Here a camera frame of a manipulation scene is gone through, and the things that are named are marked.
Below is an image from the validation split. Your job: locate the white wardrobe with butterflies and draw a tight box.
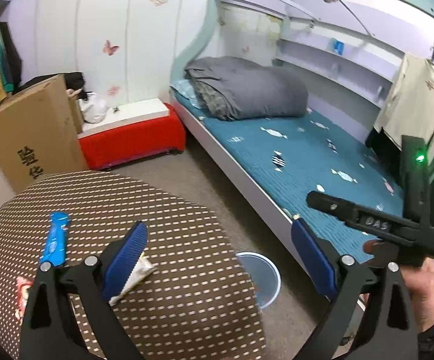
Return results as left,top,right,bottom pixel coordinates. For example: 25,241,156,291
5,0,207,107

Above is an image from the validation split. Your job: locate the red covered bench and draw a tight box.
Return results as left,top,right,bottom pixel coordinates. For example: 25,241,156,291
80,104,186,170

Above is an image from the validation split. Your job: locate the beige hanging shirt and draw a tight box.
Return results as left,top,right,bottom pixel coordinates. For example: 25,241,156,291
373,53,434,161

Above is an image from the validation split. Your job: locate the grey folded quilt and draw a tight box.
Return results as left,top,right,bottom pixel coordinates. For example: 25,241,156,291
185,56,309,121

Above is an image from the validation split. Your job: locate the red snack wrapper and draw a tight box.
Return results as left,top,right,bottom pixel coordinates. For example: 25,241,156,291
15,276,33,322

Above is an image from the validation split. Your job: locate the teal candy-print bed sheet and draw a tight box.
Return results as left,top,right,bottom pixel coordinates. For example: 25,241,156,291
172,85,402,263

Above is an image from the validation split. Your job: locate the right hand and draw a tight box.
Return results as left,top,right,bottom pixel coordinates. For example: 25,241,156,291
363,239,434,334

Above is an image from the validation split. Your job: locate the brown cardboard box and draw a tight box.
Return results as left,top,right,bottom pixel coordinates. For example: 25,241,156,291
0,75,89,193

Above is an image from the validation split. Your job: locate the white wrapper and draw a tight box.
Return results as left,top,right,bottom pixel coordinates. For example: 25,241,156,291
109,253,157,306

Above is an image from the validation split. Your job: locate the white plastic bag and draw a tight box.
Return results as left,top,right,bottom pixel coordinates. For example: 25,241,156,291
79,92,108,125

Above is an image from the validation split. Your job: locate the white bed frame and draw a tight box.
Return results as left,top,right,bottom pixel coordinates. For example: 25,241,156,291
172,92,302,263

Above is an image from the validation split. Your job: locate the white plastic trash bin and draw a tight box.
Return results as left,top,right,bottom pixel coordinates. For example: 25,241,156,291
237,252,282,310

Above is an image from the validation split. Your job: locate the purple wall shelf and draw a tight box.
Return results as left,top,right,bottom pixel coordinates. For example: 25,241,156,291
223,0,397,107

